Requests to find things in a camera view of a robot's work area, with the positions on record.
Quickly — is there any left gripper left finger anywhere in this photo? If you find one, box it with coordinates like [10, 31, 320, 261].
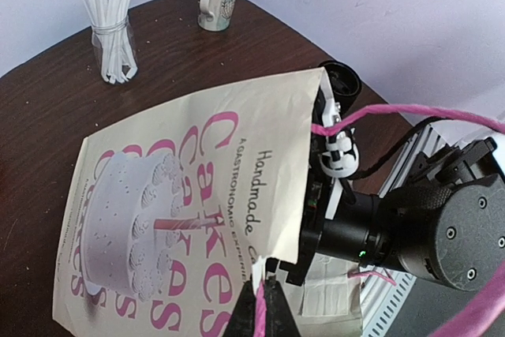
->
[223, 280, 260, 337]

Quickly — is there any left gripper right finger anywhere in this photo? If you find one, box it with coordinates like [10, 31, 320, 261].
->
[264, 276, 301, 337]

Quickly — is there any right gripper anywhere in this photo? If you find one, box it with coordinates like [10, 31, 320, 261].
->
[267, 143, 332, 286]

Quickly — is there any pink paper bag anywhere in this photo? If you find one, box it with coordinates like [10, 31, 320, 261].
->
[51, 67, 505, 337]

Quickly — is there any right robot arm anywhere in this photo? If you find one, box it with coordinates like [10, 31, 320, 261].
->
[267, 133, 504, 291]

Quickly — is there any stack of black lids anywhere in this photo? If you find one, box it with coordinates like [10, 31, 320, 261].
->
[319, 60, 362, 114]

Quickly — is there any glass with wrapped straws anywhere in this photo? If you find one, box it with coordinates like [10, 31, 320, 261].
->
[83, 0, 138, 85]

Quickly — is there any front aluminium rail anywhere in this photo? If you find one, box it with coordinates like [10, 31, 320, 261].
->
[360, 126, 446, 337]

